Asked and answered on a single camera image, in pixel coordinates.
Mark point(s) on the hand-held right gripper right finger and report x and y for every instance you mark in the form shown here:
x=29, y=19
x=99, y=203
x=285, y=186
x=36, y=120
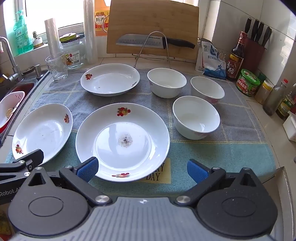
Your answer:
x=196, y=172

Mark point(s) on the grey and teal checked towel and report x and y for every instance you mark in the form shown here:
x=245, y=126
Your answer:
x=235, y=148

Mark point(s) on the green-label oil bottle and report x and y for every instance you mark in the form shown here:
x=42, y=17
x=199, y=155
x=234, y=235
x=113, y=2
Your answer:
x=286, y=106

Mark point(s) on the small potted plant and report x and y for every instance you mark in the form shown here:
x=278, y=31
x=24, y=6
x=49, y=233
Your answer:
x=37, y=41

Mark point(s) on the tall plastic wrap roll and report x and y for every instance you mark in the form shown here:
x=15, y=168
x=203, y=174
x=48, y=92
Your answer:
x=90, y=34

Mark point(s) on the metal faucet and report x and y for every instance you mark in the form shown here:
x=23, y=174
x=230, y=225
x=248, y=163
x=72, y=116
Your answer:
x=10, y=58

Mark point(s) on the short plastic wrap roll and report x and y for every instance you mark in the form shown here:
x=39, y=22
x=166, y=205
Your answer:
x=52, y=37

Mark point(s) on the window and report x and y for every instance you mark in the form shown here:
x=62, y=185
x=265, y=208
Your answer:
x=64, y=11

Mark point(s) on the small clear packet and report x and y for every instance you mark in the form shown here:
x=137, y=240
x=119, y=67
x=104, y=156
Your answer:
x=221, y=56

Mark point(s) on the dark vinegar bottle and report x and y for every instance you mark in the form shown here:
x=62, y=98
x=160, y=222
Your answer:
x=235, y=62

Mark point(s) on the white floral bowl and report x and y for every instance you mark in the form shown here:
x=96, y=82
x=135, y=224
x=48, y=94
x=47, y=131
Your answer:
x=207, y=89
x=167, y=83
x=196, y=118

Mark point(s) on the white and blue salt bag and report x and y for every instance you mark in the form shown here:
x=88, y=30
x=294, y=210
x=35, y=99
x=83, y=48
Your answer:
x=211, y=64

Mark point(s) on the white floral plate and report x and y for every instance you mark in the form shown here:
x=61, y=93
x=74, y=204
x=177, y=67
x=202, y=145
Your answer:
x=111, y=81
x=122, y=150
x=44, y=132

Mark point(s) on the bamboo cutting board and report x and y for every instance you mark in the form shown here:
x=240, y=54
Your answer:
x=152, y=16

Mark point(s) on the glass jar with dark lid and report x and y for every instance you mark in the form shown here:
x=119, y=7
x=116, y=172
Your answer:
x=72, y=53

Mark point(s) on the metal sink stopper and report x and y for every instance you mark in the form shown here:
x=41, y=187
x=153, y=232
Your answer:
x=37, y=71

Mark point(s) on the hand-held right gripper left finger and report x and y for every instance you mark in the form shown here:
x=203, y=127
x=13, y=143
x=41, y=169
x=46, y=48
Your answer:
x=89, y=168

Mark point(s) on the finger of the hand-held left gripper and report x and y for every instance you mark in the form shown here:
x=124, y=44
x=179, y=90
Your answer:
x=25, y=162

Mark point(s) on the clear drinking glass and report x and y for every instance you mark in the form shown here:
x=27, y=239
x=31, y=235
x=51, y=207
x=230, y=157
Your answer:
x=56, y=68

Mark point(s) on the yellow-lid spice jar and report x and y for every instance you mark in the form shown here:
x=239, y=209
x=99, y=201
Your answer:
x=263, y=92

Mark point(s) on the green-lid sauce jar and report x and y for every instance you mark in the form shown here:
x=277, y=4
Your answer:
x=247, y=83

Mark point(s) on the small green-cap jar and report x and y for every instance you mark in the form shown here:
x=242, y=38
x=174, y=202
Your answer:
x=262, y=77

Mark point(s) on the white plastic container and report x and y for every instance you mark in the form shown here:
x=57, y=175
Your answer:
x=290, y=127

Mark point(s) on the yellow-label cooking wine bottle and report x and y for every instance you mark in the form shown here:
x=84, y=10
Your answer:
x=100, y=20

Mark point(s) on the dark red knife block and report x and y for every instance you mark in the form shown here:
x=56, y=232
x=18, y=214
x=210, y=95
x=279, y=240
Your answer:
x=253, y=55

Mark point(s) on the red-cap glass bottle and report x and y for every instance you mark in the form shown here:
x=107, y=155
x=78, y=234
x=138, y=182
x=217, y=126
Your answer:
x=275, y=97

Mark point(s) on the green dish soap bottle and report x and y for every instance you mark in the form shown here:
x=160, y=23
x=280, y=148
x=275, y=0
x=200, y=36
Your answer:
x=22, y=34

